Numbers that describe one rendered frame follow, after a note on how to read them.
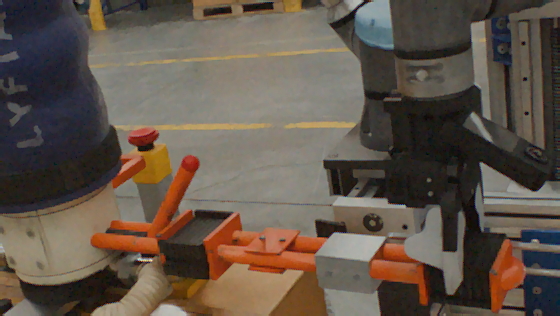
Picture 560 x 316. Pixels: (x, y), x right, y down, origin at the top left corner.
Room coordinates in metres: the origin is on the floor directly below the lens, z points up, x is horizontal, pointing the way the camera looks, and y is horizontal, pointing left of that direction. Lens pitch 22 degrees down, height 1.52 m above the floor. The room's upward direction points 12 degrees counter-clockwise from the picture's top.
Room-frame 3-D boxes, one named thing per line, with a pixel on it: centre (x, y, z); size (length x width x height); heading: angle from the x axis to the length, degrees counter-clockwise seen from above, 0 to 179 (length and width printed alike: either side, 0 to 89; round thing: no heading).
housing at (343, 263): (0.81, -0.13, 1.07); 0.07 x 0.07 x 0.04; 55
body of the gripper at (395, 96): (0.75, -0.22, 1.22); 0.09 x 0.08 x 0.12; 55
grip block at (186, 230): (0.93, 0.05, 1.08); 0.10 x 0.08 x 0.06; 145
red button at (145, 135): (1.62, 0.16, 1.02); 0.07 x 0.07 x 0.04
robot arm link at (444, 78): (0.74, -0.23, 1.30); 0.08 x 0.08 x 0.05
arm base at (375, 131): (1.28, -0.32, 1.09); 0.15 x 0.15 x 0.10
